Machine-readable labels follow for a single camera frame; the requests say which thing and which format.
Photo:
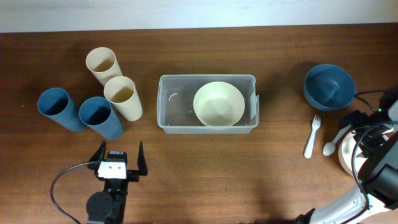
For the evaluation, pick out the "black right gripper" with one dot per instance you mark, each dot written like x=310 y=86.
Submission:
x=353 y=118

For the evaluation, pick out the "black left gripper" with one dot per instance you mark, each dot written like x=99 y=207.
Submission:
x=134 y=175

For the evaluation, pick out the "cream bowl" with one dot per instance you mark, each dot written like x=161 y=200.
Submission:
x=218 y=104
x=345 y=152

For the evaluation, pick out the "blue bowl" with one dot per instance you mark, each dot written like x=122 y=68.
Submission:
x=328 y=87

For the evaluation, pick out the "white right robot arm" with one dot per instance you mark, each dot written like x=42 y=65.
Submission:
x=374 y=167

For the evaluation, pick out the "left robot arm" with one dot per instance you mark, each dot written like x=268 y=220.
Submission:
x=108 y=205

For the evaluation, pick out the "clear plastic storage container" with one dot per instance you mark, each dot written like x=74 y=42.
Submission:
x=175 y=111

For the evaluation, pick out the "white plastic spoon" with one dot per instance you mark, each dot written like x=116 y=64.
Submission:
x=330 y=147

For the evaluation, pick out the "white plastic fork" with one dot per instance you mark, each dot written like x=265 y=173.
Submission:
x=316 y=123

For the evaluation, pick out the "blue cup right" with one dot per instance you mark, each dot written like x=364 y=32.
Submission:
x=98 y=114

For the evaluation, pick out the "blue cup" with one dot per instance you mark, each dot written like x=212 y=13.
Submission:
x=98 y=114
x=57 y=105

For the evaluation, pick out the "cream cup front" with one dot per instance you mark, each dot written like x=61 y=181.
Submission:
x=122 y=94

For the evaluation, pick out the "cream cup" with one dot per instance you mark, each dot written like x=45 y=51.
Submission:
x=103 y=64
x=122 y=94

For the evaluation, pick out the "blue cup left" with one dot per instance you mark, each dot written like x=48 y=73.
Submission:
x=57 y=105

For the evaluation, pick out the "cream cup rear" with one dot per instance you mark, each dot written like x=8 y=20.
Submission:
x=103 y=64

